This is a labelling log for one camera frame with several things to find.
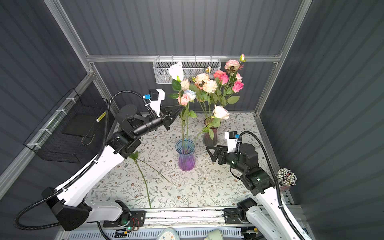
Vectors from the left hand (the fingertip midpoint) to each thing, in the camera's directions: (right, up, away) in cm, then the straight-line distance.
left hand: (183, 107), depth 57 cm
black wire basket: (-60, -12, +14) cm, 63 cm away
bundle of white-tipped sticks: (+46, -31, +11) cm, 57 cm away
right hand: (+13, -18, +12) cm, 25 cm away
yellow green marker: (-47, -2, +24) cm, 53 cm away
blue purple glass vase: (-1, -19, +23) cm, 30 cm away
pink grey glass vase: (+13, -17, +39) cm, 44 cm away
